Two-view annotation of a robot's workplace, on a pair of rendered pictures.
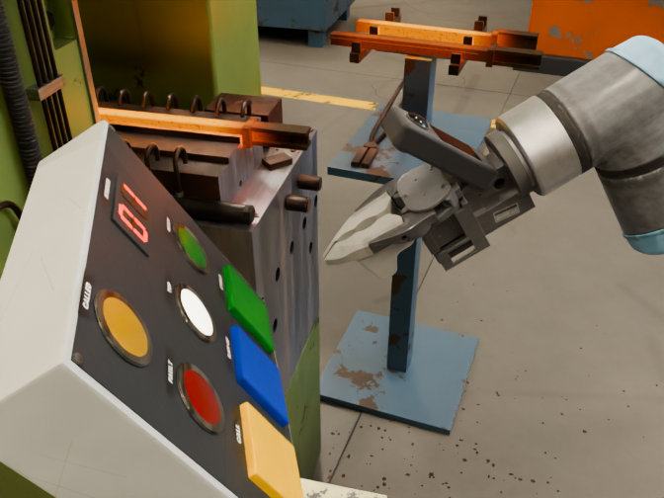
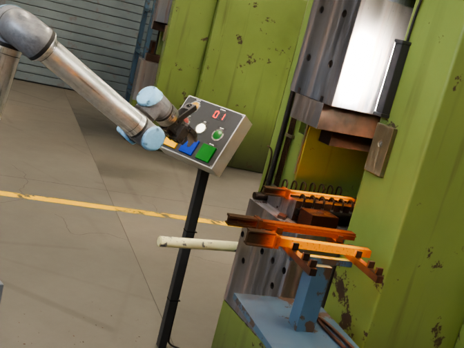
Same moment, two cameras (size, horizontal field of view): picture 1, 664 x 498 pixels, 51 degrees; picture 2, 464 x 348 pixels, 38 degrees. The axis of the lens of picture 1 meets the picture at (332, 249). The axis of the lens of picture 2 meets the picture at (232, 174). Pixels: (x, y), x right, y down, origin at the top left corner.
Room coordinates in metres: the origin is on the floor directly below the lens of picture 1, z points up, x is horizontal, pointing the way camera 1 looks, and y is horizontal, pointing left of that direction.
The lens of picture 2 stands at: (2.71, -1.69, 1.56)
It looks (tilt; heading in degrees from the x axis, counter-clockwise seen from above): 13 degrees down; 138
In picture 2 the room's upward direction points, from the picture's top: 14 degrees clockwise
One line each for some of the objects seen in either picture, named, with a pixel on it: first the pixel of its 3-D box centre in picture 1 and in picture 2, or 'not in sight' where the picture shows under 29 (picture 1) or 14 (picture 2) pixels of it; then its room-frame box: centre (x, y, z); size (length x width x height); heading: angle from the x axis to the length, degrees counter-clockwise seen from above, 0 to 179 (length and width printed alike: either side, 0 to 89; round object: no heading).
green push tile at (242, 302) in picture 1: (244, 310); (206, 153); (0.57, 0.09, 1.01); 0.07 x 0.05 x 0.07; 11
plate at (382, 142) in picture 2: not in sight; (380, 149); (1.35, 0.20, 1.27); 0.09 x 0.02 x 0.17; 166
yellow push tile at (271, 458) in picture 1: (268, 463); (173, 139); (0.37, 0.05, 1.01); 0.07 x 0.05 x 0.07; 11
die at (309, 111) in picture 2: not in sight; (350, 118); (1.06, 0.35, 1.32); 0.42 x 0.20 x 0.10; 76
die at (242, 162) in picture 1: (123, 147); (325, 205); (1.06, 0.35, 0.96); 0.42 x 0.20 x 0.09; 76
